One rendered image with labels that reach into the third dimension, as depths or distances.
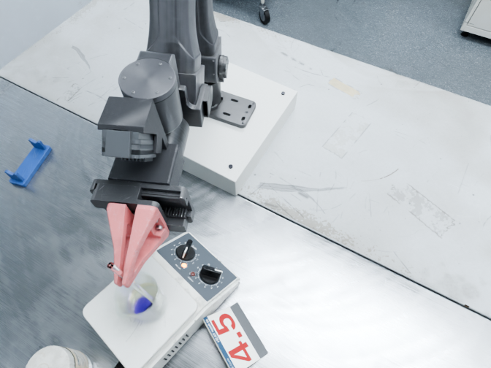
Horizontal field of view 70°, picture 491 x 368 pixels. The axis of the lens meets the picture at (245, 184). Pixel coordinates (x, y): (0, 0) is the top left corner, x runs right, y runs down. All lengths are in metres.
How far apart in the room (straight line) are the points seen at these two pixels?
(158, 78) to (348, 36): 2.30
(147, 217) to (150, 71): 0.15
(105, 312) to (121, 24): 0.79
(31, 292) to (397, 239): 0.64
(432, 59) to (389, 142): 1.84
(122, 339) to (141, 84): 0.34
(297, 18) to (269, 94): 1.96
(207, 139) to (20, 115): 0.45
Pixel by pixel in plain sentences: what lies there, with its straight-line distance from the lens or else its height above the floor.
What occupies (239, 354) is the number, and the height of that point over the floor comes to 0.92.
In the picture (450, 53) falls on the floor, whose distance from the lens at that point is 2.71.
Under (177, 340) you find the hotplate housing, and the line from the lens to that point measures 0.54.
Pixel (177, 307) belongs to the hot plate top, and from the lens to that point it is 0.52.
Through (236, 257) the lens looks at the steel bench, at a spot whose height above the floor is 0.90.
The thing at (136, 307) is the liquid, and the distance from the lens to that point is 0.51.
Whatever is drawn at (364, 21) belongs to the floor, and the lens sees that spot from 2.78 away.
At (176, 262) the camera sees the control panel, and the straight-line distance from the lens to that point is 0.57.
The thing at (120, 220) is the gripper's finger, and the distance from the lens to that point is 0.37.
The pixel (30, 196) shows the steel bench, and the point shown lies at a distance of 0.80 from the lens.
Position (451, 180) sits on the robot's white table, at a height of 0.90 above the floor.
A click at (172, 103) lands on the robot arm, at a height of 1.23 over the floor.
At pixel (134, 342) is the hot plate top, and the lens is 0.53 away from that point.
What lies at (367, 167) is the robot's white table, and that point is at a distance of 0.75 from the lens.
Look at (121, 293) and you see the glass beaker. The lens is 0.49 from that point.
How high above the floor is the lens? 1.49
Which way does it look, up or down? 59 degrees down
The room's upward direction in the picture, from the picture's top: 1 degrees counter-clockwise
